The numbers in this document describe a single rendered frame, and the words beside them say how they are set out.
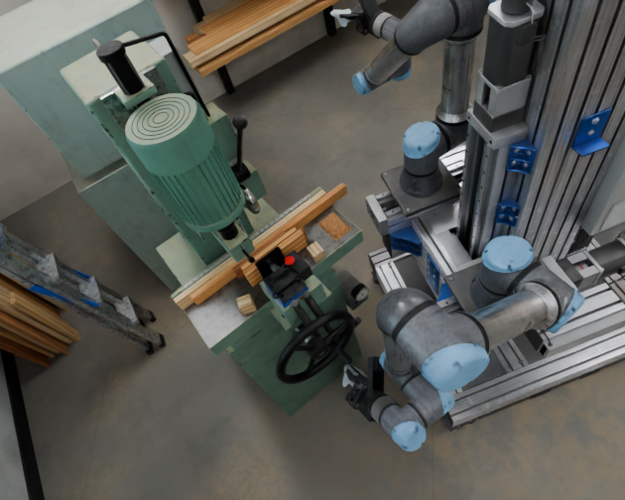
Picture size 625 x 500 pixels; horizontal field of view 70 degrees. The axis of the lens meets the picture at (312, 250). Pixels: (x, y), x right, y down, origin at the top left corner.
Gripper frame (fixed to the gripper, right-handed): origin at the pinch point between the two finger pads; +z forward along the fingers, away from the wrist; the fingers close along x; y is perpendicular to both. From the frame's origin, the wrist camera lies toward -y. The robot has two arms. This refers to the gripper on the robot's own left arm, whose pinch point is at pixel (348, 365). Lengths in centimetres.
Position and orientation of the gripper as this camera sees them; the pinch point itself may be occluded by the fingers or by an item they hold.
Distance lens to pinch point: 146.5
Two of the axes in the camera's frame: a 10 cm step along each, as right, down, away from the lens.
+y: -3.6, 9.3, 0.9
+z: -4.1, -2.5, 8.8
